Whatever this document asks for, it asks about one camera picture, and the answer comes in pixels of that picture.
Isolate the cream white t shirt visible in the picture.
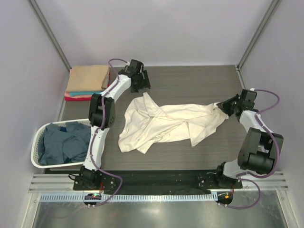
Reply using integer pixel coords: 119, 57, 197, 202
118, 93, 228, 154

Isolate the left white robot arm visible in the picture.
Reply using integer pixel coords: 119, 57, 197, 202
75, 69, 151, 189

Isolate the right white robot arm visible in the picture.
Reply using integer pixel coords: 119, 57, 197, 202
214, 96, 284, 187

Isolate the folded tan t shirt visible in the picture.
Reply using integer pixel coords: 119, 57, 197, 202
66, 65, 110, 93

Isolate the folded red t shirt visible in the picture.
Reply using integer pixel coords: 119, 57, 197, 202
64, 73, 111, 101

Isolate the folded teal t shirt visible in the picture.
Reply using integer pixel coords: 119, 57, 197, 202
66, 91, 102, 96

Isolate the blue garment in basket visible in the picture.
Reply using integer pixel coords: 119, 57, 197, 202
60, 127, 67, 132

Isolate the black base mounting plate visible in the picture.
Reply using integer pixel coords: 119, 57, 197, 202
69, 170, 243, 193

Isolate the grey blue shirt in basket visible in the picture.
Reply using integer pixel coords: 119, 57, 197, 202
38, 122, 91, 165

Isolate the white plastic laundry basket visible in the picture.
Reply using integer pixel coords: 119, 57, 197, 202
31, 119, 91, 169

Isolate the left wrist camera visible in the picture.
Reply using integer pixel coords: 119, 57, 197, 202
118, 59, 144, 77

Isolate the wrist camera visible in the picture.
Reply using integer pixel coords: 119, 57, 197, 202
118, 59, 144, 77
239, 89, 257, 109

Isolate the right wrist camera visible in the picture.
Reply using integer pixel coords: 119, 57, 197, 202
239, 89, 257, 109

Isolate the right aluminium corner post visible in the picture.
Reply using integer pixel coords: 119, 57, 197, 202
236, 0, 281, 71

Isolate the aluminium corner post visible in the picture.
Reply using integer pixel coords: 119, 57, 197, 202
28, 0, 71, 71
236, 0, 281, 71

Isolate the slotted white cable duct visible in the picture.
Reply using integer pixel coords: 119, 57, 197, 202
39, 192, 218, 203

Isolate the left aluminium corner post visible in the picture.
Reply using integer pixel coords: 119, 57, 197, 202
28, 0, 71, 71

